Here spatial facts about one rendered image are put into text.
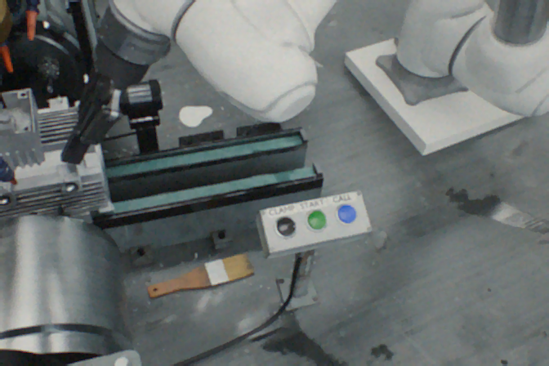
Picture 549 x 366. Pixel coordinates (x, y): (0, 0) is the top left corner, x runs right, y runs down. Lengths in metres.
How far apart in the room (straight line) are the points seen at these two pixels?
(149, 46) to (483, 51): 0.73
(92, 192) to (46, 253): 0.23
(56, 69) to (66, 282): 0.51
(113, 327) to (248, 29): 0.41
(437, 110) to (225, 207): 0.60
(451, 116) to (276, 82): 0.86
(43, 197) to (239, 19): 0.48
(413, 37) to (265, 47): 0.79
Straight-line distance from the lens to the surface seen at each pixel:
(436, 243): 1.28
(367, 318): 1.16
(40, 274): 0.80
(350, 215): 0.94
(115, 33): 0.81
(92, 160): 0.99
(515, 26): 1.23
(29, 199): 1.02
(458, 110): 1.50
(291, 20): 0.70
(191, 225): 1.17
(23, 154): 1.00
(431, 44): 1.40
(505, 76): 1.30
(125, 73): 0.84
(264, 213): 0.91
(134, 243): 1.19
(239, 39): 0.68
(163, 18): 0.74
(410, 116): 1.45
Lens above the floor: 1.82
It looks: 51 degrees down
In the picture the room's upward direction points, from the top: 5 degrees clockwise
